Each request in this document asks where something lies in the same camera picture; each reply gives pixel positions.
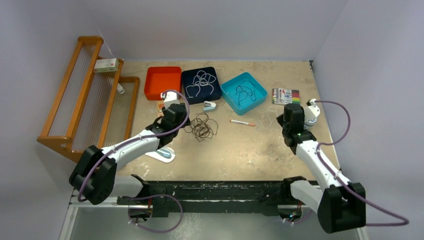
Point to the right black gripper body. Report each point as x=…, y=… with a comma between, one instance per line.
x=280, y=119

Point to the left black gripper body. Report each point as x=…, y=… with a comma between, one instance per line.
x=184, y=118

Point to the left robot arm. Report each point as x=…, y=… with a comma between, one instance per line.
x=95, y=173

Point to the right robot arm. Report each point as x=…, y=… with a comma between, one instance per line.
x=337, y=201

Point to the marker pen pack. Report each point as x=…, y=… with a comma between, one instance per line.
x=282, y=96

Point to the orange notebook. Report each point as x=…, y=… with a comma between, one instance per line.
x=160, y=106

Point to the blue white round tin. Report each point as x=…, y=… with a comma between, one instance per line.
x=308, y=124

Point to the light blue stapler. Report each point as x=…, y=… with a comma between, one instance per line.
x=209, y=106

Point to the white red marker pen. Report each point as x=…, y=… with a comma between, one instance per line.
x=242, y=123

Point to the dark blue tray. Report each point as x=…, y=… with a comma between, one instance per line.
x=201, y=84

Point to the orange tray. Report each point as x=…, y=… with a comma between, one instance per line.
x=161, y=78

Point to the scissors blister pack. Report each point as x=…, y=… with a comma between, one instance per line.
x=164, y=154

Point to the light blue tray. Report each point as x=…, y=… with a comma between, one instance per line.
x=243, y=93

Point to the wooden rack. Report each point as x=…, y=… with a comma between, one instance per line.
x=87, y=109

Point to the small white red box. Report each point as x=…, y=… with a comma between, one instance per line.
x=106, y=65

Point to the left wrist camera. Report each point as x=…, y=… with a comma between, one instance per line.
x=169, y=98

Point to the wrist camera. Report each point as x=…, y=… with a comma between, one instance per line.
x=169, y=98
x=311, y=111

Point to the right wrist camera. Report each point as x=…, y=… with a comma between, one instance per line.
x=311, y=111

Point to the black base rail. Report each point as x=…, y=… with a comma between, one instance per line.
x=267, y=197

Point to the aluminium frame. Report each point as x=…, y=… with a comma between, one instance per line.
x=111, y=221

